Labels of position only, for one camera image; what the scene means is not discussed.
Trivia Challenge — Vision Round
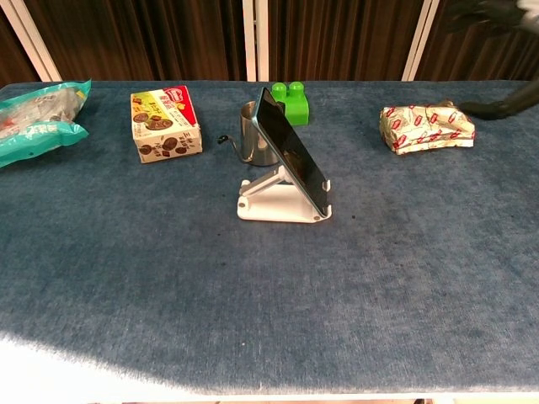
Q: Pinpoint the stainless steel cup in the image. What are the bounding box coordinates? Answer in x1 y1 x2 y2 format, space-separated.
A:
216 100 281 167

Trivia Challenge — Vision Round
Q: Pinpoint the white phone stand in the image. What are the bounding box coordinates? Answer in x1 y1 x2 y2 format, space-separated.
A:
237 164 334 224

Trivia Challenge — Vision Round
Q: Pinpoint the black smartphone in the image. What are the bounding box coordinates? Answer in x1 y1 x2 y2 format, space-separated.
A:
253 87 331 219

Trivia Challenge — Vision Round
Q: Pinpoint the green toy building block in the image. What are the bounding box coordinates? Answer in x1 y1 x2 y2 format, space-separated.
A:
270 81 311 126

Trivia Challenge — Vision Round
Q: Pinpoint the dark brown curtain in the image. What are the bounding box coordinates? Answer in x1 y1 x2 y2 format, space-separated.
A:
268 0 427 82
416 0 539 82
23 0 247 82
0 10 42 88

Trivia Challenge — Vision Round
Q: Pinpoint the blue table cloth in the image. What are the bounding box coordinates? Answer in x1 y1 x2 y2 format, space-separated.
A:
0 79 539 396

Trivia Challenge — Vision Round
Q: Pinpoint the white double frame post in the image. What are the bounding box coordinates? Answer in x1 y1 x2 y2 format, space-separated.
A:
243 0 270 82

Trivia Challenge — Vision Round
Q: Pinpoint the teal snack bag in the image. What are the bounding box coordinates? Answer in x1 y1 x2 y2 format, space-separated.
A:
0 78 93 169

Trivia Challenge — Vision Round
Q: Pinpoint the crumpled gold red wrapper packet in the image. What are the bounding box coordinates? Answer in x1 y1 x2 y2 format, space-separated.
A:
379 100 477 156

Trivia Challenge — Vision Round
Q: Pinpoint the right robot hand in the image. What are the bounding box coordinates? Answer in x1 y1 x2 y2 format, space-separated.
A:
446 0 539 121

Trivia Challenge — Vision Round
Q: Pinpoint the chocolate cookie box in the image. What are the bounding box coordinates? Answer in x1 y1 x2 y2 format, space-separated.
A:
130 85 204 164

